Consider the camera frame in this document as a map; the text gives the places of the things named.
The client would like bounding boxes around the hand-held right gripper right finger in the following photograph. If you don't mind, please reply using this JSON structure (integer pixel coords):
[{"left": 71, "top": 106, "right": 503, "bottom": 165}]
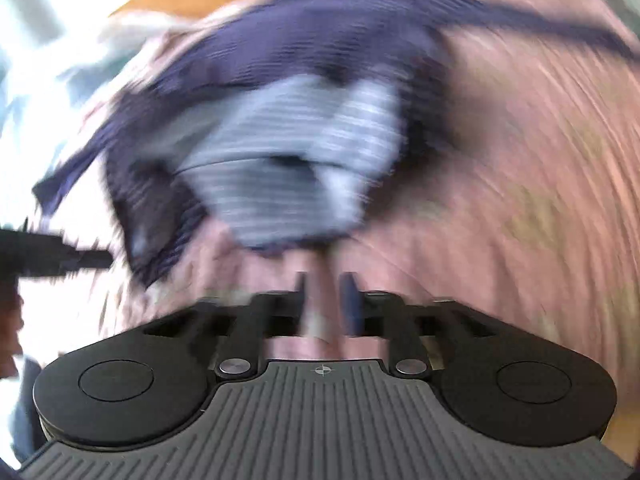
[{"left": 339, "top": 271, "right": 503, "bottom": 381}]

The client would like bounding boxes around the pink blanket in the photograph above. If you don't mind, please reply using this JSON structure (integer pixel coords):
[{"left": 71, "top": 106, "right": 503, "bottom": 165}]
[{"left": 75, "top": 0, "right": 640, "bottom": 378}]

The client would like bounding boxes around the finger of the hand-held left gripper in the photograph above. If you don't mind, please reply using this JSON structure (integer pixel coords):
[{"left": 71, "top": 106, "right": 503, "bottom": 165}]
[{"left": 0, "top": 226, "right": 114, "bottom": 281}]

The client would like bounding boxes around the white cloth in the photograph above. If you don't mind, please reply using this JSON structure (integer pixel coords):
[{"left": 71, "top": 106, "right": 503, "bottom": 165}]
[{"left": 0, "top": 10, "right": 181, "bottom": 171}]

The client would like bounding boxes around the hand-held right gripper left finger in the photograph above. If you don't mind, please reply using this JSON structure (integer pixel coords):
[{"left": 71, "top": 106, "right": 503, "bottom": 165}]
[{"left": 141, "top": 271, "right": 310, "bottom": 382}]

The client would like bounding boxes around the blue checked shirt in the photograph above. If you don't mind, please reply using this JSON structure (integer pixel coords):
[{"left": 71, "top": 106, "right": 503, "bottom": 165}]
[{"left": 32, "top": 0, "right": 637, "bottom": 292}]

